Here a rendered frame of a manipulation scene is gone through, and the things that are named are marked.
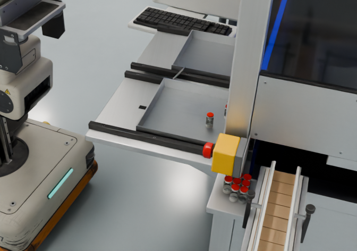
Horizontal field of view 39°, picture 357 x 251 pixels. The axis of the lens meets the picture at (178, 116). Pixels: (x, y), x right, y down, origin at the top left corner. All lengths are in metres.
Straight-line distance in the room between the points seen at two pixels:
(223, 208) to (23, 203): 1.07
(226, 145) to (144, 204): 1.28
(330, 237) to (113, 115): 0.72
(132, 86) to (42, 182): 0.73
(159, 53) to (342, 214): 0.85
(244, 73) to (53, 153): 1.34
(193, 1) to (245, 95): 1.13
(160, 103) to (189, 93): 0.11
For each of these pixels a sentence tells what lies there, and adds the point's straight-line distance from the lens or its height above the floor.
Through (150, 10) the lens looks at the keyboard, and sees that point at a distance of 2.23.
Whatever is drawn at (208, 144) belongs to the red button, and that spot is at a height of 1.01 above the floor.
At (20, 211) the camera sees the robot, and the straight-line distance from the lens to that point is 2.11.
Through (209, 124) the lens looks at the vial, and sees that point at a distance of 1.47.
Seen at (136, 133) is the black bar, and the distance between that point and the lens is 1.43.
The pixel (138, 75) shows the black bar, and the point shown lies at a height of 0.90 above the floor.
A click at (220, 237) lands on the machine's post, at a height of 0.61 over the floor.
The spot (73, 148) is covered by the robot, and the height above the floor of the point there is 0.28.
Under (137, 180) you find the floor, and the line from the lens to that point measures 2.55.
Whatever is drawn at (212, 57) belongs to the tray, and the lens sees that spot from 1.81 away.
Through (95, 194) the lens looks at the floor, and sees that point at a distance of 2.50.
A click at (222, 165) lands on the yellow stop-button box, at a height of 0.99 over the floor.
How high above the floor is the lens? 1.83
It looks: 39 degrees down
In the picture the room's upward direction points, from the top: 3 degrees clockwise
